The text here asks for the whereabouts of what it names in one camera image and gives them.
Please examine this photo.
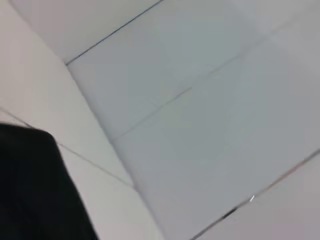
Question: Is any black T-shirt with FREE! print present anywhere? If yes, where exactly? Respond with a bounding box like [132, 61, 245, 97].
[0, 122, 100, 240]

